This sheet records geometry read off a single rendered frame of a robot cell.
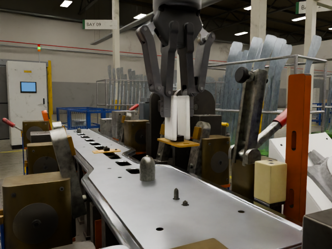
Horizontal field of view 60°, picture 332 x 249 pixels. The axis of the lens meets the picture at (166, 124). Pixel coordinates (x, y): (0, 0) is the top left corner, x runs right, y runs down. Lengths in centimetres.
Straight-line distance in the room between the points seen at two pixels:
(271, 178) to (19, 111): 708
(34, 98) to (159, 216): 706
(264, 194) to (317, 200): 57
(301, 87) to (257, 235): 22
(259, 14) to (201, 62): 816
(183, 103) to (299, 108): 17
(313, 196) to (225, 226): 67
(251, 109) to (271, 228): 21
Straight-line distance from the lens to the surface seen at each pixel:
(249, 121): 53
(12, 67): 740
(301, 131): 47
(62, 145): 45
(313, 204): 104
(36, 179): 47
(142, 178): 58
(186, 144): 45
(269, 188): 47
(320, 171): 110
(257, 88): 53
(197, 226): 40
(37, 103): 743
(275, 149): 108
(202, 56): 48
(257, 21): 860
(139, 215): 42
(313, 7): 746
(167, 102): 44
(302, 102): 47
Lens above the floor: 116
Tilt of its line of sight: 5 degrees down
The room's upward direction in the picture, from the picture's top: straight up
